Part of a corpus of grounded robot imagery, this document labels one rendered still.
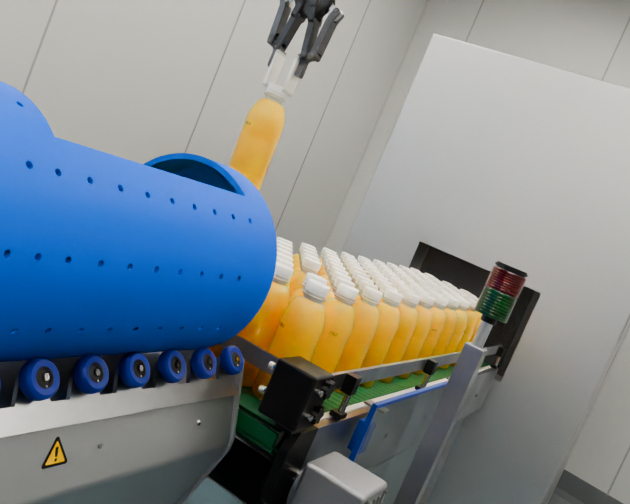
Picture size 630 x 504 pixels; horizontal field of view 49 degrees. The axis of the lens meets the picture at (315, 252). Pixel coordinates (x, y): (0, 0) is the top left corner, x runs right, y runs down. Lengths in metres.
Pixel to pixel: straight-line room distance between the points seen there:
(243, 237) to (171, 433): 0.29
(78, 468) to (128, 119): 3.53
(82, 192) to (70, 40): 3.33
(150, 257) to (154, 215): 0.05
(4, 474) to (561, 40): 5.18
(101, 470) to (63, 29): 3.27
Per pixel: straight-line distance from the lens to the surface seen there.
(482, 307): 1.29
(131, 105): 4.27
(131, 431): 0.92
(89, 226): 0.68
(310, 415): 1.05
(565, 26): 5.64
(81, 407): 0.84
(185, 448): 1.02
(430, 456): 1.35
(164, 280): 0.78
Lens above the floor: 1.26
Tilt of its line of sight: 5 degrees down
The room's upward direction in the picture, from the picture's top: 23 degrees clockwise
